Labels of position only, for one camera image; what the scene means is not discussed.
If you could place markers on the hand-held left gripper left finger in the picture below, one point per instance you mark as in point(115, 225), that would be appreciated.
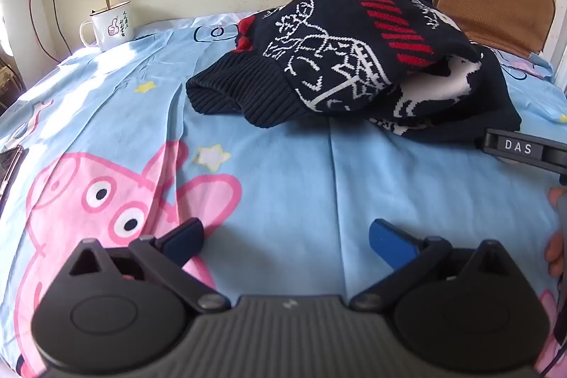
point(179, 240)

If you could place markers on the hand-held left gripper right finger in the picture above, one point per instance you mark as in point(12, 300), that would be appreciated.
point(390, 243)

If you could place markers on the navy patterned knit sweater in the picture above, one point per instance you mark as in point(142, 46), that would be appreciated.
point(354, 59)

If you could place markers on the person's right hand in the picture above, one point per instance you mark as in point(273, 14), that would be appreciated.
point(557, 245)

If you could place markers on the blue cartoon bedsheet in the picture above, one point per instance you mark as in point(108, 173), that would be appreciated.
point(274, 183)

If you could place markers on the black phone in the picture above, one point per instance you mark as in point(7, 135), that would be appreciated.
point(8, 169)

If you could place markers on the white enamel mug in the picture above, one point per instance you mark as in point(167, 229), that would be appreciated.
point(110, 28)

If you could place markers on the white door frame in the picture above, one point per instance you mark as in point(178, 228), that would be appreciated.
point(557, 19)

